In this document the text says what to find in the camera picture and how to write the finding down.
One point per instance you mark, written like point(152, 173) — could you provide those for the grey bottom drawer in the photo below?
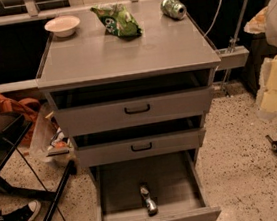
point(172, 182)

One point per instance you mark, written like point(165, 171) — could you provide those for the grey drawer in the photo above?
point(93, 109)
point(172, 182)
point(134, 142)

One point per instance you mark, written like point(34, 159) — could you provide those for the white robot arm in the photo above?
point(266, 22)

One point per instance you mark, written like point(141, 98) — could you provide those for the grey drawer cabinet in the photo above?
point(95, 57)

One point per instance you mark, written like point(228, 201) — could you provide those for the grey top drawer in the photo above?
point(93, 109)

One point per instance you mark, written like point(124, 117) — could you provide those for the grey middle drawer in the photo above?
point(134, 142)

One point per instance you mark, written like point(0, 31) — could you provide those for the green chip bag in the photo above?
point(117, 20)

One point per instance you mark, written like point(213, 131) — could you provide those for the clear plastic bag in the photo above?
point(45, 131)

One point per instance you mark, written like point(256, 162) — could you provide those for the green soda can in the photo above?
point(173, 9)

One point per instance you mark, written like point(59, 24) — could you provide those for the orange bag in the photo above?
point(27, 107)

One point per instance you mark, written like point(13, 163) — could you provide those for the white bowl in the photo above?
point(62, 26)

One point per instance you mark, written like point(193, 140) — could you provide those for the metal pole with clamp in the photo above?
point(233, 56)

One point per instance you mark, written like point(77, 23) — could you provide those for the black metal stand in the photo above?
point(9, 144)

